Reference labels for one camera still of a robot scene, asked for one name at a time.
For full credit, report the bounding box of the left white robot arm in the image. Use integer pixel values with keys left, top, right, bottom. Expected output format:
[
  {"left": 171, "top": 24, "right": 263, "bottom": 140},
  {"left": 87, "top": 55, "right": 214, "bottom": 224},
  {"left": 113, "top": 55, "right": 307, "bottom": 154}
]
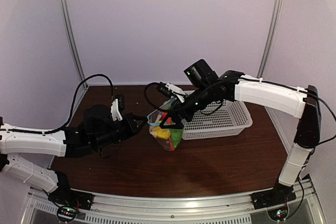
[{"left": 1, "top": 104, "right": 148, "bottom": 205}]

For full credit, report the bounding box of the left aluminium frame post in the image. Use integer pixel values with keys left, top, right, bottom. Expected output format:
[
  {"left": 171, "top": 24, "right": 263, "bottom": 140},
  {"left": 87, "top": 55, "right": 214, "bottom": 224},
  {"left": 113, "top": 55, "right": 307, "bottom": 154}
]
[{"left": 59, "top": 0, "right": 85, "bottom": 81}]

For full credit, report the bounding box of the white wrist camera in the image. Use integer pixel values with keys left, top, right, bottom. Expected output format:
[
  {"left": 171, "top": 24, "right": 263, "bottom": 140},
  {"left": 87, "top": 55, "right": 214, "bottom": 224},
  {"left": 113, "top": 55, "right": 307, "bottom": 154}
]
[
  {"left": 156, "top": 82, "right": 187, "bottom": 103},
  {"left": 111, "top": 94, "right": 125, "bottom": 121}
]

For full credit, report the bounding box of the green toy apple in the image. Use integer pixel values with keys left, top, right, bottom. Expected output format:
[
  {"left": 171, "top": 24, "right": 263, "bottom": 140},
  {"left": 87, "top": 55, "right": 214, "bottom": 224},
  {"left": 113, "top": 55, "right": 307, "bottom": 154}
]
[{"left": 171, "top": 129, "right": 183, "bottom": 148}]

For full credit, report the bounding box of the right round circuit board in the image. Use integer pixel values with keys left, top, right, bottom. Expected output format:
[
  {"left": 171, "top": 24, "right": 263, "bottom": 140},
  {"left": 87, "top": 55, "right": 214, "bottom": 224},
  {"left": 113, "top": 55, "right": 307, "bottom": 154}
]
[{"left": 267, "top": 206, "right": 289, "bottom": 222}]

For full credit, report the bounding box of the right aluminium frame post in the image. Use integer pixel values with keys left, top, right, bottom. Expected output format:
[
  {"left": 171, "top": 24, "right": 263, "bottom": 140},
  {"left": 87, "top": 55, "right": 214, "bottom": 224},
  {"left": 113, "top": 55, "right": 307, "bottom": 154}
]
[{"left": 257, "top": 0, "right": 284, "bottom": 78}]

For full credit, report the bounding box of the clear zip top bag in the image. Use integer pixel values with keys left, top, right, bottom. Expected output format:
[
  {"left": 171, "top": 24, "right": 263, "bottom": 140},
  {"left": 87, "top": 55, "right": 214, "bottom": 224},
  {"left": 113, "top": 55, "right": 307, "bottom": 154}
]
[{"left": 147, "top": 110, "right": 186, "bottom": 151}]

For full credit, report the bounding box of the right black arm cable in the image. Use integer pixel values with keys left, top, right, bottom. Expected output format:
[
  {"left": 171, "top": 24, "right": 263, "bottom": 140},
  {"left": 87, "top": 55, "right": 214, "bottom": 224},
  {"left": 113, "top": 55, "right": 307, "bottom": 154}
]
[{"left": 143, "top": 82, "right": 184, "bottom": 114}]

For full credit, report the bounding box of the red toy carrot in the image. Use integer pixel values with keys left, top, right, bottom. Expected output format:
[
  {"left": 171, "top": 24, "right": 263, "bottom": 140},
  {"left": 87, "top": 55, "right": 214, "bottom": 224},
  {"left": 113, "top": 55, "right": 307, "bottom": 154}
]
[{"left": 159, "top": 113, "right": 175, "bottom": 151}]

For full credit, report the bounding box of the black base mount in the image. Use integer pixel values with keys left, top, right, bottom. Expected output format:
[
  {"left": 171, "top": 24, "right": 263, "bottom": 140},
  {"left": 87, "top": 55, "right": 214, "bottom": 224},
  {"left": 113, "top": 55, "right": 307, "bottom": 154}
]
[
  {"left": 48, "top": 189, "right": 94, "bottom": 210},
  {"left": 251, "top": 183, "right": 297, "bottom": 210}
]

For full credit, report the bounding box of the front aluminium rail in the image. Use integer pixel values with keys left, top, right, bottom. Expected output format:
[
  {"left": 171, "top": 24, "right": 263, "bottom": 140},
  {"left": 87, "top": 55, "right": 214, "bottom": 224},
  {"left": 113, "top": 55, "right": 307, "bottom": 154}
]
[{"left": 20, "top": 174, "right": 326, "bottom": 224}]

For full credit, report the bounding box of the left round circuit board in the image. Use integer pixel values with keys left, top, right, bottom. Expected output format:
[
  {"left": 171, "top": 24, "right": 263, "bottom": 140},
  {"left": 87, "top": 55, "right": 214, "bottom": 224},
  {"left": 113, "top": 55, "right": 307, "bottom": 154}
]
[{"left": 56, "top": 206, "right": 78, "bottom": 222}]

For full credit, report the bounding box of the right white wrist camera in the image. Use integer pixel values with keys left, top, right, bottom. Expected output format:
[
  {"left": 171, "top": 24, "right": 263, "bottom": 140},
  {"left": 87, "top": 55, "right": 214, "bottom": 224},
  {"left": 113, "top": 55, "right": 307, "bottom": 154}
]
[{"left": 156, "top": 82, "right": 187, "bottom": 103}]

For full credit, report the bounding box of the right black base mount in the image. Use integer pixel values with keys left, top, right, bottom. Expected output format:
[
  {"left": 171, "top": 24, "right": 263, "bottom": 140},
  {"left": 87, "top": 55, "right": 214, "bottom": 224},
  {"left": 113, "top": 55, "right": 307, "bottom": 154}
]
[{"left": 251, "top": 183, "right": 297, "bottom": 210}]

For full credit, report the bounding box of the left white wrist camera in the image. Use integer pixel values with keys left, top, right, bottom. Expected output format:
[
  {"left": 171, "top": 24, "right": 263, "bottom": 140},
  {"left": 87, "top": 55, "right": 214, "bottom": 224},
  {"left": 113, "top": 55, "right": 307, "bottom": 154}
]
[{"left": 111, "top": 94, "right": 125, "bottom": 121}]

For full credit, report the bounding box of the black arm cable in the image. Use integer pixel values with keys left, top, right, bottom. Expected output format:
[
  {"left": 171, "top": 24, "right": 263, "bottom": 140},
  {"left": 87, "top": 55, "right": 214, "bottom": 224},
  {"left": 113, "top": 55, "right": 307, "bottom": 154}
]
[
  {"left": 5, "top": 73, "right": 114, "bottom": 133},
  {"left": 143, "top": 82, "right": 184, "bottom": 114}
]

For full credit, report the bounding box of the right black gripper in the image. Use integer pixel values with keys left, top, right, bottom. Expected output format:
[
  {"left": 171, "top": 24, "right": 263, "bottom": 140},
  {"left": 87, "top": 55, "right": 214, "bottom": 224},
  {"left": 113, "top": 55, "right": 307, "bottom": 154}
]
[{"left": 160, "top": 83, "right": 214, "bottom": 129}]

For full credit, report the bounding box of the white perforated plastic basket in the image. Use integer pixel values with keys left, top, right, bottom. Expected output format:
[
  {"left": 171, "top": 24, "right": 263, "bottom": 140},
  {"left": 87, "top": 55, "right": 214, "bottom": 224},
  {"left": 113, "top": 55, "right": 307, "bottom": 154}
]
[{"left": 182, "top": 100, "right": 253, "bottom": 140}]

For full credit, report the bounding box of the round circuit board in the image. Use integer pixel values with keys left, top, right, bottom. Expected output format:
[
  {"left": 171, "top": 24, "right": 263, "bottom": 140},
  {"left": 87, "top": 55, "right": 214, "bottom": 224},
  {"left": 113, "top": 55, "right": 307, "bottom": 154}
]
[
  {"left": 56, "top": 206, "right": 78, "bottom": 222},
  {"left": 267, "top": 206, "right": 289, "bottom": 222}
]

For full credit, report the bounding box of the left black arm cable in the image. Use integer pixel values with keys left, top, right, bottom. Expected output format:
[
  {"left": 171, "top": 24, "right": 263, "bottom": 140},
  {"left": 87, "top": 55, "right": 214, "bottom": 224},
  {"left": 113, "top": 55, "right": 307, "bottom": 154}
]
[{"left": 5, "top": 73, "right": 114, "bottom": 133}]

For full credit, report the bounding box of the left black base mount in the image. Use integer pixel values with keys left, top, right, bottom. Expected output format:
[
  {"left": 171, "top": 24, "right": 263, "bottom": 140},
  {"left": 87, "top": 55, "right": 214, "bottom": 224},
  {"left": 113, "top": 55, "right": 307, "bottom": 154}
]
[{"left": 48, "top": 189, "right": 94, "bottom": 210}]

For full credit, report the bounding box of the yellow toy lemon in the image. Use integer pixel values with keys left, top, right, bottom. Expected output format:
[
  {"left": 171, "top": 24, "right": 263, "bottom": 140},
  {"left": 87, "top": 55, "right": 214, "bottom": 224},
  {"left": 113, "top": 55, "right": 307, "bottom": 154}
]
[{"left": 150, "top": 126, "right": 171, "bottom": 140}]

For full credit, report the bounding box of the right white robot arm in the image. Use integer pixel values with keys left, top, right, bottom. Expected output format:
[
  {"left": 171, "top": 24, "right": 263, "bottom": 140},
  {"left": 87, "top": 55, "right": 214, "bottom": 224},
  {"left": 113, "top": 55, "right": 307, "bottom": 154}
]
[{"left": 156, "top": 59, "right": 321, "bottom": 204}]

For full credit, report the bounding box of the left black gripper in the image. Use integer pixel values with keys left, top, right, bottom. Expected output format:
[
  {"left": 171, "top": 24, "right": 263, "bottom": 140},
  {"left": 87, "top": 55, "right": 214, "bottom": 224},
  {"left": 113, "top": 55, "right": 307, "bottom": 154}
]
[{"left": 93, "top": 112, "right": 148, "bottom": 150}]

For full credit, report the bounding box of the aluminium frame post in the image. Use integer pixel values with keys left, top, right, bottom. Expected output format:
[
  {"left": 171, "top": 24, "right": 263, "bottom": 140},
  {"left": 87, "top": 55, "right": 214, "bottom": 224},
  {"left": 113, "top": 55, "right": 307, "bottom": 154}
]
[
  {"left": 257, "top": 0, "right": 284, "bottom": 78},
  {"left": 59, "top": 0, "right": 85, "bottom": 81}
]

